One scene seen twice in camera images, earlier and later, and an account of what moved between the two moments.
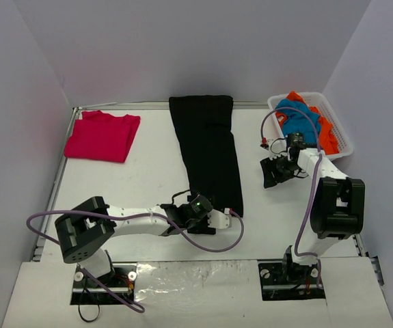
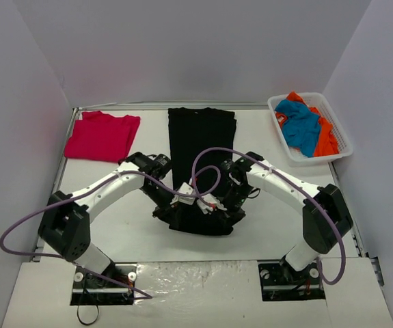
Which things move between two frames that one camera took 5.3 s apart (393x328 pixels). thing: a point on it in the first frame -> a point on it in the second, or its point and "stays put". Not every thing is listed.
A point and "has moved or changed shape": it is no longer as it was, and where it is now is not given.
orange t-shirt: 329,144 stays put
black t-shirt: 204,124 has moved or changed shape
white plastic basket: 320,101 stays put
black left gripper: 202,225 -> 168,208
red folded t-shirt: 102,137 stays put
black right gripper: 277,167 -> 229,208
